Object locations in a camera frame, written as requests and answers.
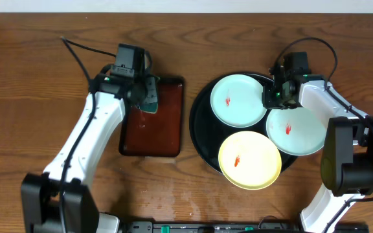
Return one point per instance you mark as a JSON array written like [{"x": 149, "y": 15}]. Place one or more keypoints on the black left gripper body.
[{"x": 149, "y": 94}]

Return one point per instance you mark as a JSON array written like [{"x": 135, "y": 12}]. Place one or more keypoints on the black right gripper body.
[{"x": 274, "y": 98}]

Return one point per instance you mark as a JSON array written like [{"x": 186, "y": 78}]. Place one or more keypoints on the green yellow sponge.
[{"x": 150, "y": 103}]

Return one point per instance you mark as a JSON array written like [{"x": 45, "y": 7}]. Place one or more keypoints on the pale green plate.
[
  {"x": 295, "y": 131},
  {"x": 236, "y": 100}
]

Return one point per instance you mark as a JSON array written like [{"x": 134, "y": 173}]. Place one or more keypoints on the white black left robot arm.
[{"x": 59, "y": 199}]

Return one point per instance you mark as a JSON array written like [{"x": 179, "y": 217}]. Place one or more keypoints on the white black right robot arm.
[{"x": 347, "y": 154}]

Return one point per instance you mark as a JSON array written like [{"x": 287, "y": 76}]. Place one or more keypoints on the rectangular red-brown tray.
[{"x": 156, "y": 134}]

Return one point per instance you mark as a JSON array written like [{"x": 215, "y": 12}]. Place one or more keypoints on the round black tray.
[{"x": 208, "y": 132}]

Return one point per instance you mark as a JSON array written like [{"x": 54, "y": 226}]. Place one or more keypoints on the yellow plate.
[{"x": 249, "y": 160}]

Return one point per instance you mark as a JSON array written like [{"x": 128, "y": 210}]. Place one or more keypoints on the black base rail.
[{"x": 149, "y": 227}]

